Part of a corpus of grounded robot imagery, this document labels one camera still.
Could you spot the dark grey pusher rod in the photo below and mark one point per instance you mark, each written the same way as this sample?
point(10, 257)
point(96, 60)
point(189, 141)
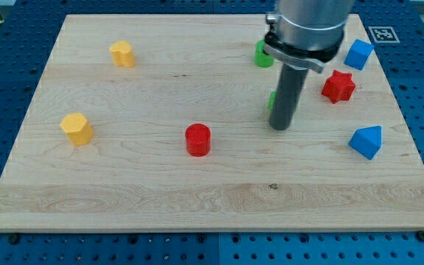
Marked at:
point(287, 96)

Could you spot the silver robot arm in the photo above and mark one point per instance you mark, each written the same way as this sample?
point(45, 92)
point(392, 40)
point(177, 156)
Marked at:
point(306, 33)

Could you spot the green block behind rod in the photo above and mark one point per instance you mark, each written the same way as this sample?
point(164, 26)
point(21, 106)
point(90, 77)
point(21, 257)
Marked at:
point(271, 100)

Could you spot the red cylinder block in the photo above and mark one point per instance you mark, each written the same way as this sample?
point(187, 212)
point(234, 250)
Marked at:
point(198, 140)

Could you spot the blue cube block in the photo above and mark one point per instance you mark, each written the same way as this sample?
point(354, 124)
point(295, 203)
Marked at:
point(358, 54)

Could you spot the blue triangular prism block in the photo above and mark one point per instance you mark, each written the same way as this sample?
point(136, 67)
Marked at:
point(367, 141)

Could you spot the wooden board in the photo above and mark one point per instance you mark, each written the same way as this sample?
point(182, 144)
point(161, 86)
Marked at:
point(136, 176)

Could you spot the red star block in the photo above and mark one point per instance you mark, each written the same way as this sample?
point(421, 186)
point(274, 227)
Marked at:
point(339, 87)

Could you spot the white fiducial marker tag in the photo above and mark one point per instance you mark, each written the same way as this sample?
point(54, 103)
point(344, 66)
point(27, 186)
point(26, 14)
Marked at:
point(383, 34)

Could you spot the yellow hexagon block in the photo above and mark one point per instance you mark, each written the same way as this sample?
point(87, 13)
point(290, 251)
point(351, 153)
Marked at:
point(77, 129)

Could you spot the yellow heart block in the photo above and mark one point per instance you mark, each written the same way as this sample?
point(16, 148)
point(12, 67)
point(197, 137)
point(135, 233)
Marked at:
point(122, 54)

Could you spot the green cylinder block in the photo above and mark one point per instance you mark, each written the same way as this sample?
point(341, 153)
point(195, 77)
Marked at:
point(261, 59)

